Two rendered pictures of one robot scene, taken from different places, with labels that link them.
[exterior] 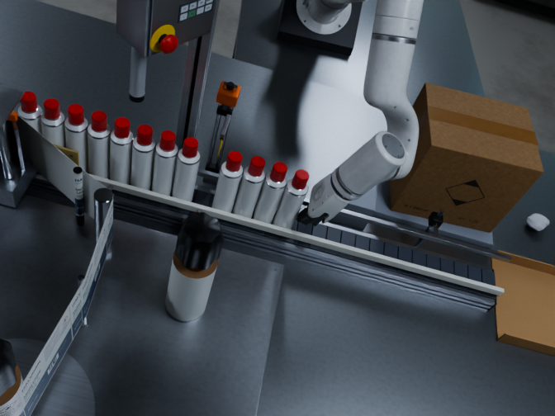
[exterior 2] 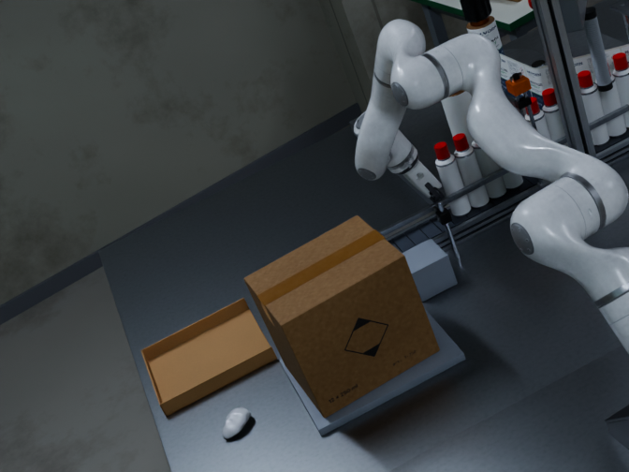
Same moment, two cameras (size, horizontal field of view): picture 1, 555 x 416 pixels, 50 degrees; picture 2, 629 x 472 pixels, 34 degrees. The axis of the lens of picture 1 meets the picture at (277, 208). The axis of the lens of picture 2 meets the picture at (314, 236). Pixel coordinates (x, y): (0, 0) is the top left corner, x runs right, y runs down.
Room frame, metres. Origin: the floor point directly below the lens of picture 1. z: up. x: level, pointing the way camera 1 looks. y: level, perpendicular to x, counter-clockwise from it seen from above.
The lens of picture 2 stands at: (3.19, -0.45, 2.32)
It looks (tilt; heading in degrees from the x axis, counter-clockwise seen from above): 30 degrees down; 179
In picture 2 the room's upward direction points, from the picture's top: 23 degrees counter-clockwise
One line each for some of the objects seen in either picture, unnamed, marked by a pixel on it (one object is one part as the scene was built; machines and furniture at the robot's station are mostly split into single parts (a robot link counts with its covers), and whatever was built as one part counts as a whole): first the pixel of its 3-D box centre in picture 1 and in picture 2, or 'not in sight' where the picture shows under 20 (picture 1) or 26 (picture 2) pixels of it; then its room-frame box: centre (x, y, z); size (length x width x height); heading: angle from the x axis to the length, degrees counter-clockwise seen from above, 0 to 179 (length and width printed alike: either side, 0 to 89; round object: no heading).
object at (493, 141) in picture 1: (458, 159); (341, 314); (1.27, -0.42, 0.99); 0.30 x 0.24 x 0.27; 101
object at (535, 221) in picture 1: (538, 222); (235, 421); (1.30, -0.74, 0.85); 0.08 x 0.07 x 0.04; 104
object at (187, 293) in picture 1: (193, 269); (458, 100); (0.62, 0.11, 1.03); 0.09 x 0.09 x 0.30
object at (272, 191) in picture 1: (270, 195); (469, 170); (0.92, 0.03, 0.98); 0.05 x 0.05 x 0.20
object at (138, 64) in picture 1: (138, 61); (596, 50); (0.97, 0.40, 1.18); 0.04 x 0.04 x 0.21
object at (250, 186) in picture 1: (249, 189); (487, 161); (0.91, 0.08, 0.98); 0.05 x 0.05 x 0.20
